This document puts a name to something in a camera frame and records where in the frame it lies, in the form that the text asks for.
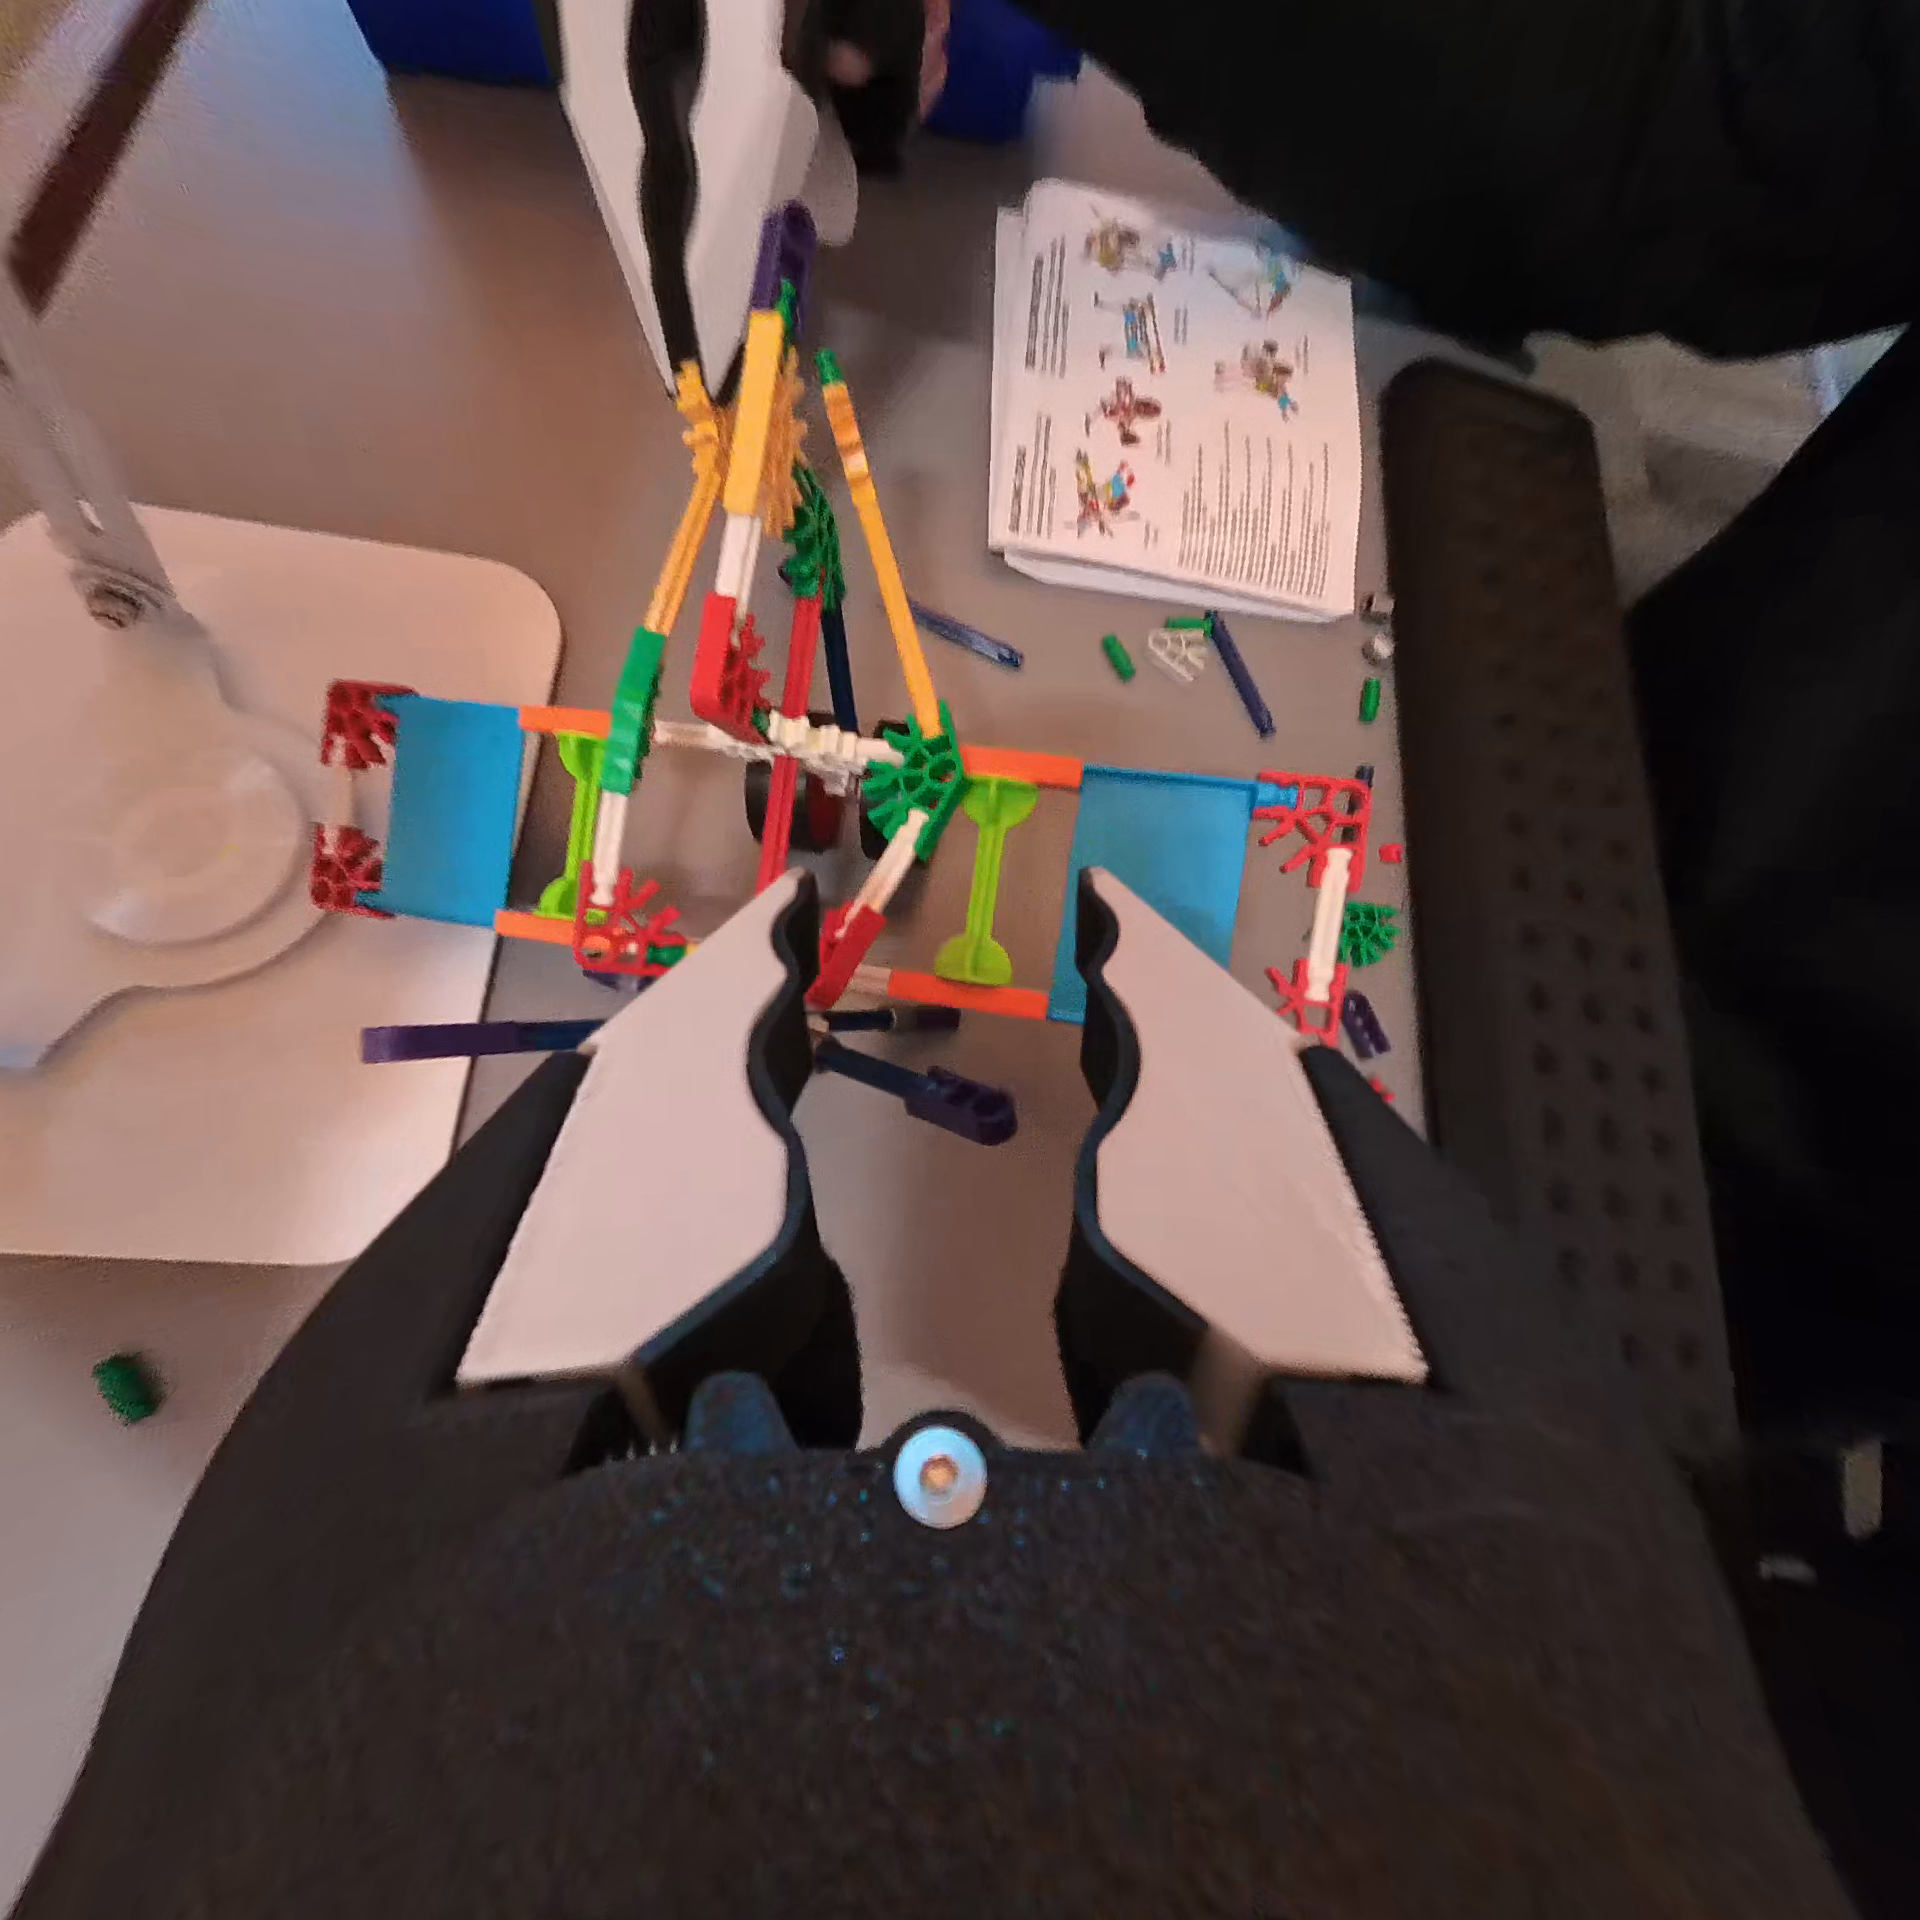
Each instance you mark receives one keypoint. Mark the person's right hand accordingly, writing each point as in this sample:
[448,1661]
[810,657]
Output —
[934,52]

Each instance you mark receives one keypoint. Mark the green fan connector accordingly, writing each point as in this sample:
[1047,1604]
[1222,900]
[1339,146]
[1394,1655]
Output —
[1370,932]

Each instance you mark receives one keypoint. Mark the purple clip connector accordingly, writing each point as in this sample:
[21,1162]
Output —
[1361,1022]

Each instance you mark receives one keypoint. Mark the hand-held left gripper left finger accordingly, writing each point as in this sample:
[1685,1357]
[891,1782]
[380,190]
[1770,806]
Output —
[645,1186]

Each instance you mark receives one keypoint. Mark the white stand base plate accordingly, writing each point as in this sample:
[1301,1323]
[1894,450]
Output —
[224,1125]

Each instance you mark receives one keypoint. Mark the person's right forearm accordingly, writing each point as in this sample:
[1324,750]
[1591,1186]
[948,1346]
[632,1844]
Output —
[1499,149]

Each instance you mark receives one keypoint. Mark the blue plastic bin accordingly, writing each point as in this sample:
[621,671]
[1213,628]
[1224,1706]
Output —
[1006,75]

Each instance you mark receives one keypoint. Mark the yellow rod with connector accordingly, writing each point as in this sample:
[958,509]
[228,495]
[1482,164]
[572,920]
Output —
[683,540]
[887,556]

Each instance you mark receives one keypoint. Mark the colourful construction toy model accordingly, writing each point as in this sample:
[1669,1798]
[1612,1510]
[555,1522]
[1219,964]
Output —
[452,811]

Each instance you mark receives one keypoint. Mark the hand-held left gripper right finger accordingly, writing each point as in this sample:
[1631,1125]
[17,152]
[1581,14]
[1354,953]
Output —
[1244,1200]

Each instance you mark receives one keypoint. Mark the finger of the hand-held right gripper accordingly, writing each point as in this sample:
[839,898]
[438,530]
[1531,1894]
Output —
[751,135]
[600,120]

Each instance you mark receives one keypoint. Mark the grey connector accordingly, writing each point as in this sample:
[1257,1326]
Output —
[1179,652]

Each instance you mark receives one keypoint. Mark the dark blue rod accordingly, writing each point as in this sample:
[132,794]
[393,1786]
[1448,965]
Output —
[969,636]
[1242,675]

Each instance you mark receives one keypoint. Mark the white instruction booklet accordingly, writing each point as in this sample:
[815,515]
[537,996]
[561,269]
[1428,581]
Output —
[1186,405]

